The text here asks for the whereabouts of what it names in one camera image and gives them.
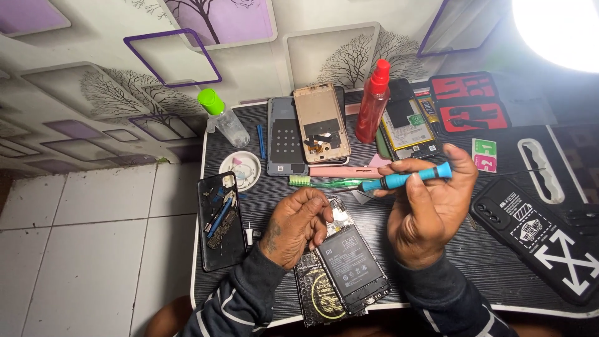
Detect black phone case white print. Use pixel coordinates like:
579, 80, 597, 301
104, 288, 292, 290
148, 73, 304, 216
469, 177, 599, 306

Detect black phone case holding parts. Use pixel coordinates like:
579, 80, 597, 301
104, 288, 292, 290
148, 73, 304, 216
197, 171, 248, 272

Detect open phone with black battery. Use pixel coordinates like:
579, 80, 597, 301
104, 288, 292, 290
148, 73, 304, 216
311, 197, 393, 315

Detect red spray bottle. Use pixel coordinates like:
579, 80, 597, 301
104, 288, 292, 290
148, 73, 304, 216
355, 59, 392, 145

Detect person's right hand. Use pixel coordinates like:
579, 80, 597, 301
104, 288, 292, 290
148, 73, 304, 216
373, 143, 479, 271

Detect white round dish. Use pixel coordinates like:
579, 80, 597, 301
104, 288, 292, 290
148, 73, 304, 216
218, 151, 262, 192

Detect pink paper note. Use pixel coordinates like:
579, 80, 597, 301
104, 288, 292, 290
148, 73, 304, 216
367, 153, 393, 169

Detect open phone with label battery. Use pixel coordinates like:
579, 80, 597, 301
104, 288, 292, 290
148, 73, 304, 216
379, 78, 441, 162

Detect pink pen-shaped tool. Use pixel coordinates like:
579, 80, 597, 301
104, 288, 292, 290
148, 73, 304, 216
309, 166, 385, 179

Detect small flex circuit board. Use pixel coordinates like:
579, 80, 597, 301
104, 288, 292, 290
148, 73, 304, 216
208, 216, 239, 250

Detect black bubble packet yellow label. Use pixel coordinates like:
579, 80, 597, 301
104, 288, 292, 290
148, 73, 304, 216
294, 250, 349, 327

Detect person's left hand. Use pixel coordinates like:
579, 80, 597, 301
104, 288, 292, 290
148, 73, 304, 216
260, 187, 335, 271

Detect green pink wipe packet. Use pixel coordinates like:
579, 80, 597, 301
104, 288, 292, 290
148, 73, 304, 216
471, 138, 498, 174

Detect green toothbrush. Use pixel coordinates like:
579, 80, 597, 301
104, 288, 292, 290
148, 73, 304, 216
288, 174, 376, 189

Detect gold phone frame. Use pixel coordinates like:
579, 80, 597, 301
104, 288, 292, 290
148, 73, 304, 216
293, 83, 352, 165

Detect bright round lamp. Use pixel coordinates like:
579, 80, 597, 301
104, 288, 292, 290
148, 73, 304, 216
511, 0, 599, 75

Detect white oblong table handle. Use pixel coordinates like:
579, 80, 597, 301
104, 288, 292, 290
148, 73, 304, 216
517, 138, 566, 205

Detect person's leg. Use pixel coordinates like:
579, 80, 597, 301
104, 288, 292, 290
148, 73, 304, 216
144, 295, 193, 337

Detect blue metal tweezers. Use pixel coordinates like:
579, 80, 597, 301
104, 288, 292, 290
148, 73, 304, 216
205, 196, 236, 239

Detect grey phone back cover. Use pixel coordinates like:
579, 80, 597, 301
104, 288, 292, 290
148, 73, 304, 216
266, 97, 310, 177

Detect clear bottle green cap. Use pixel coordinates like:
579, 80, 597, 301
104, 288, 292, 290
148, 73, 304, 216
197, 88, 251, 149

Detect black yellow glue tube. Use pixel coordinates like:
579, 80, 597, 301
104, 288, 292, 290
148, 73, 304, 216
416, 91, 441, 136

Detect blue precision screwdriver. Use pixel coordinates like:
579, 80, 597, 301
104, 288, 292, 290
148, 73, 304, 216
330, 161, 453, 195

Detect red black tool kit tray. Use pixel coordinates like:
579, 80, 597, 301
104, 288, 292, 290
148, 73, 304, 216
428, 71, 512, 137

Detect thin metal needle tool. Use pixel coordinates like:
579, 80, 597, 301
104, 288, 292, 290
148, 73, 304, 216
477, 167, 547, 177

